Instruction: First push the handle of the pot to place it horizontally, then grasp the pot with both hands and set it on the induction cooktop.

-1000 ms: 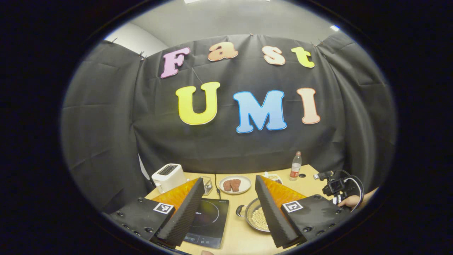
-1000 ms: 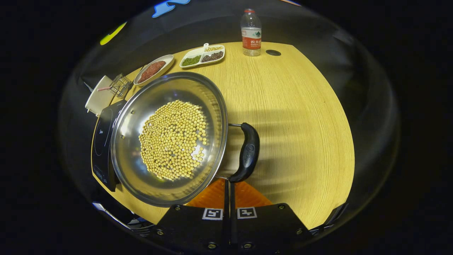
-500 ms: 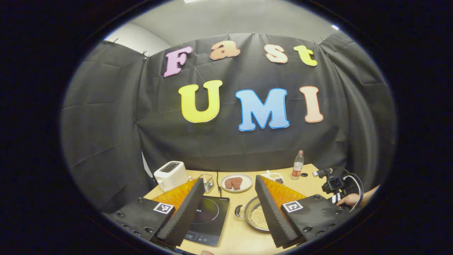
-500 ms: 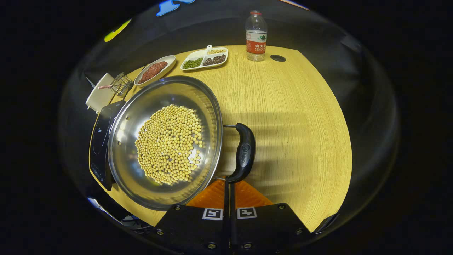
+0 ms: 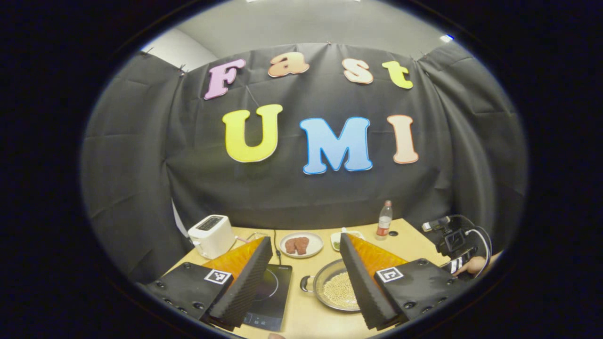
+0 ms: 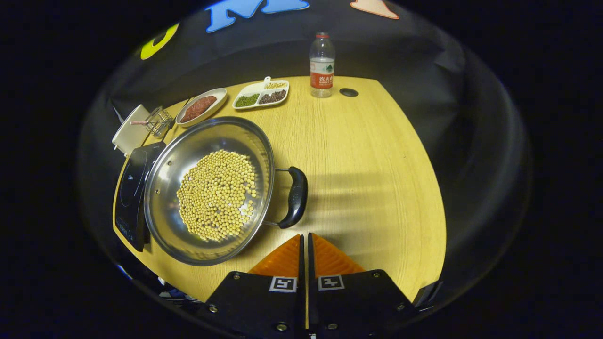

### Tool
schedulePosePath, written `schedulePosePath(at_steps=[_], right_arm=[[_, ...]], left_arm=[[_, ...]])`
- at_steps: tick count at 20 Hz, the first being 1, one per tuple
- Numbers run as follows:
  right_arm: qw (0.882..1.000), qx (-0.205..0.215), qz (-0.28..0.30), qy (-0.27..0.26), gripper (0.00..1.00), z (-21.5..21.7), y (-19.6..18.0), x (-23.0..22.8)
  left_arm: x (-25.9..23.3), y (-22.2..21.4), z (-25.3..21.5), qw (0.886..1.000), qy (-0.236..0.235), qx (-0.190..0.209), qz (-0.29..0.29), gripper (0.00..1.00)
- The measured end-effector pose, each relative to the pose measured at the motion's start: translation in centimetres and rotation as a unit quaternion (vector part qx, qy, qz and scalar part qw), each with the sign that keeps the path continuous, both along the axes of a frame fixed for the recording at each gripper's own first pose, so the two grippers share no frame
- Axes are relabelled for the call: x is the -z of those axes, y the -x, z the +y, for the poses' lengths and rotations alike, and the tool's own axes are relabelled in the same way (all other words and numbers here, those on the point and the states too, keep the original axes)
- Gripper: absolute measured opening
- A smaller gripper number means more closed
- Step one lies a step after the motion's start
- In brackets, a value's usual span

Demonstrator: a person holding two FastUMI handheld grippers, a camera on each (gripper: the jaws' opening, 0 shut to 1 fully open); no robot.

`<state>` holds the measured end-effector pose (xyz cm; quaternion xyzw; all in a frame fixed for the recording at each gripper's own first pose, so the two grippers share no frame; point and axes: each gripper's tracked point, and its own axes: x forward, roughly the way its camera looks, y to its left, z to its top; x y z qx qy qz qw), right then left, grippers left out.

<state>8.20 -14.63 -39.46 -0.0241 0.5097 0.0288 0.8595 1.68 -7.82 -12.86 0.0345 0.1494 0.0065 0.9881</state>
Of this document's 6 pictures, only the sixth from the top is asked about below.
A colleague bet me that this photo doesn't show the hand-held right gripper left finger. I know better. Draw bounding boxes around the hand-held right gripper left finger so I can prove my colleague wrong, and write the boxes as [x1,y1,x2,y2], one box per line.
[198,234,307,339]

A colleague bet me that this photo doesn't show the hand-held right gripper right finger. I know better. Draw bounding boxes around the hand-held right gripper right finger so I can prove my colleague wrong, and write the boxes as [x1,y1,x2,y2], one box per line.
[308,233,420,339]

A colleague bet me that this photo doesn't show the steel pot with black handles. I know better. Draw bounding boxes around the steel pot with black handles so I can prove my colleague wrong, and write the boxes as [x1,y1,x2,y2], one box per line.
[144,116,309,267]

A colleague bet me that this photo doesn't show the black induction cooktop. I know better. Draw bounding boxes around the black induction cooktop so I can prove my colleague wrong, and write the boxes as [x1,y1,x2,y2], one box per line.
[113,141,166,252]

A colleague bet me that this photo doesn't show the pile of yellow soybeans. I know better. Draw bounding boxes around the pile of yellow soybeans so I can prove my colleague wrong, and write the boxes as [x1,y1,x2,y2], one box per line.
[176,149,258,242]

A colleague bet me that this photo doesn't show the pile of dark red beans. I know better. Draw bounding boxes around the pile of dark red beans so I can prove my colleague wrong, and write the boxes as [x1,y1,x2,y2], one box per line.
[258,89,287,105]

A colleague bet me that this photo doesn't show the white toaster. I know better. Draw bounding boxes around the white toaster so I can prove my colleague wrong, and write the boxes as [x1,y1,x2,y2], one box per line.
[112,104,151,157]

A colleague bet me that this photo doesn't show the round white plate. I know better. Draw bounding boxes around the round white plate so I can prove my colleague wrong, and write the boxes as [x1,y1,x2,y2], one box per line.
[175,88,228,128]

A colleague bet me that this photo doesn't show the white divided dish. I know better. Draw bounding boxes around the white divided dish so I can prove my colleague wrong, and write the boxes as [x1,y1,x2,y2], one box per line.
[232,76,290,110]

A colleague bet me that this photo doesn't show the clear plastic water bottle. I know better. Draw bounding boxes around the clear plastic water bottle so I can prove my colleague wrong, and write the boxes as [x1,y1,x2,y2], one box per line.
[309,32,335,98]

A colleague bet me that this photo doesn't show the metal wire basket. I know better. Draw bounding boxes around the metal wire basket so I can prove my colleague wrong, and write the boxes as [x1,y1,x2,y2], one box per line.
[145,106,175,138]

